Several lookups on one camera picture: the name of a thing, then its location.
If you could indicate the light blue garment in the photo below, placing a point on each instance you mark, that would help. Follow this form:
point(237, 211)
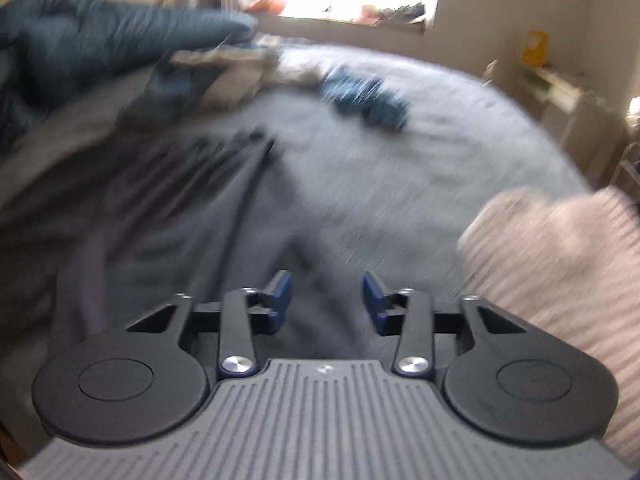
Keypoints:
point(365, 97)

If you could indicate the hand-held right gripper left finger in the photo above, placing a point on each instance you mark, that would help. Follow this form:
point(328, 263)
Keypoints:
point(282, 300)

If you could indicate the yellow box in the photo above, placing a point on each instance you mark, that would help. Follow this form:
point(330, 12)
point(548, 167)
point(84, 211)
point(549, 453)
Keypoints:
point(535, 49)

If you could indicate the blue duvet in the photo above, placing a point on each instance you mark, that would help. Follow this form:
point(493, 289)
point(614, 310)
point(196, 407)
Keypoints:
point(100, 40)

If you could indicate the orange object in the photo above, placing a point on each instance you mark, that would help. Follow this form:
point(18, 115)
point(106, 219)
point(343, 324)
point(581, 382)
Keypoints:
point(267, 6)

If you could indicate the pale wooden shelf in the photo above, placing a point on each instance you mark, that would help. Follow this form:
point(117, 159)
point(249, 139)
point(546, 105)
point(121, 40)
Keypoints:
point(555, 90)

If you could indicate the white shirt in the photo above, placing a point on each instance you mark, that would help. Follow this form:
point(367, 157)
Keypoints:
point(250, 87)

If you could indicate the cream sweater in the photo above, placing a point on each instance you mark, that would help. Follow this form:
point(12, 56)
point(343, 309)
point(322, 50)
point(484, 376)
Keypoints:
point(225, 56)

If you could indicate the dark grey fleece-lined pants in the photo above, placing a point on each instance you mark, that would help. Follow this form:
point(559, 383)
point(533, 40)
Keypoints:
point(165, 220)

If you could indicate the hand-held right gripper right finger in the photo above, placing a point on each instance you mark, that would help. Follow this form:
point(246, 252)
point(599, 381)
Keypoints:
point(372, 300)

